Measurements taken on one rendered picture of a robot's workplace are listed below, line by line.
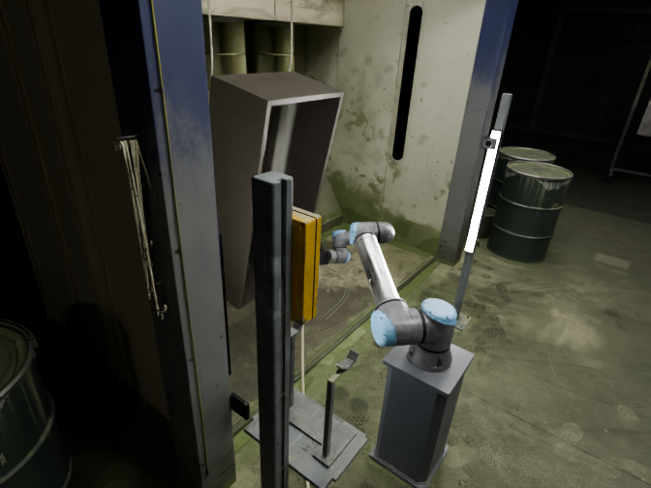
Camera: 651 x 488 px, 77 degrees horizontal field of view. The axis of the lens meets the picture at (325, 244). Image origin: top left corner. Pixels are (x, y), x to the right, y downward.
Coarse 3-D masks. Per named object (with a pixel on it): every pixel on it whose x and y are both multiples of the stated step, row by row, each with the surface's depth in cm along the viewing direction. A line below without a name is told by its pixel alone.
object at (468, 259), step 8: (504, 96) 242; (504, 104) 243; (504, 112) 245; (496, 120) 249; (504, 120) 246; (496, 128) 250; (504, 128) 251; (496, 160) 260; (488, 192) 269; (480, 224) 279; (472, 256) 287; (464, 264) 293; (464, 272) 295; (464, 280) 297; (464, 288) 299; (456, 296) 305; (456, 304) 307; (456, 312) 310
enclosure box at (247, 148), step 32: (224, 96) 186; (256, 96) 175; (288, 96) 185; (320, 96) 201; (224, 128) 193; (256, 128) 181; (288, 128) 247; (320, 128) 234; (224, 160) 200; (256, 160) 188; (288, 160) 255; (320, 160) 241; (224, 192) 208; (320, 192) 249; (224, 224) 217; (224, 256) 227
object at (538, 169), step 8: (512, 168) 389; (520, 168) 391; (528, 168) 392; (536, 168) 394; (544, 168) 396; (552, 168) 397; (560, 168) 395; (544, 176) 372; (552, 176) 373; (560, 176) 374; (568, 176) 375
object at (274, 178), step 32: (256, 192) 79; (288, 192) 79; (256, 224) 82; (288, 224) 82; (256, 256) 85; (288, 256) 86; (256, 288) 89; (288, 288) 90; (256, 320) 93; (288, 320) 94; (288, 352) 98; (288, 384) 103; (288, 416) 108; (288, 448) 114; (288, 480) 120
